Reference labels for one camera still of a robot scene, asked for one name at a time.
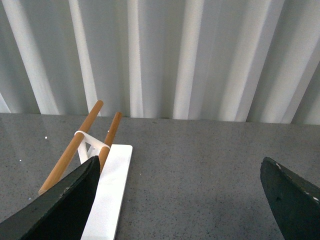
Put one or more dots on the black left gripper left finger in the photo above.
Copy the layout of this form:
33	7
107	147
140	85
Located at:
61	213

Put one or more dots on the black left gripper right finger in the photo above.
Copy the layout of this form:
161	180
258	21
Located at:
294	201

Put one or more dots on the wooden rack rod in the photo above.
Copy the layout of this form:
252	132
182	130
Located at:
105	150
65	159

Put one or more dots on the white towel rack base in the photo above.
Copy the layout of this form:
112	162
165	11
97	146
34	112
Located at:
103	219

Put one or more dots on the white pleated curtain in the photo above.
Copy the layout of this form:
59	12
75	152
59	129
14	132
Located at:
224	60

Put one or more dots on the white rack bracket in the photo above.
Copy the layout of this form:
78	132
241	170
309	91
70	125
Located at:
89	147

